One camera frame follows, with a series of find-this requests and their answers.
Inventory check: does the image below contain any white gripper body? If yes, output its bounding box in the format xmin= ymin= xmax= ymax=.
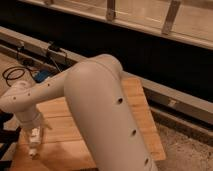
xmin=15 ymin=112 xmax=43 ymax=130

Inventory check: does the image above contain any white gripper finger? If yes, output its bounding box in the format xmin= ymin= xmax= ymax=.
xmin=39 ymin=123 xmax=52 ymax=143
xmin=23 ymin=130 xmax=31 ymax=144

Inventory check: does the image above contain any white plastic bottle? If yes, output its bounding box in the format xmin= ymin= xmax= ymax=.
xmin=27 ymin=127 xmax=42 ymax=158

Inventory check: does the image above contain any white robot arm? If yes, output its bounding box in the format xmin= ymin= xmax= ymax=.
xmin=0 ymin=54 xmax=158 ymax=171

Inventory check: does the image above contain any black object at left edge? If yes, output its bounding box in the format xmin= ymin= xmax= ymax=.
xmin=0 ymin=111 xmax=22 ymax=164

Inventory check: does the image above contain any wooden board table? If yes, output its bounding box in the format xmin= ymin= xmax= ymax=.
xmin=9 ymin=77 xmax=166 ymax=171

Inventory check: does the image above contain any blue box on floor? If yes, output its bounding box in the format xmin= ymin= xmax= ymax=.
xmin=34 ymin=70 xmax=50 ymax=83

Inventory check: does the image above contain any black coiled cable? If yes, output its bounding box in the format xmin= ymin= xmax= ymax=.
xmin=2 ymin=65 xmax=35 ymax=88

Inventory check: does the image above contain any grey metal floor rail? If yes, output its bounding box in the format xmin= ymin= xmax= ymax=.
xmin=0 ymin=26 xmax=213 ymax=125

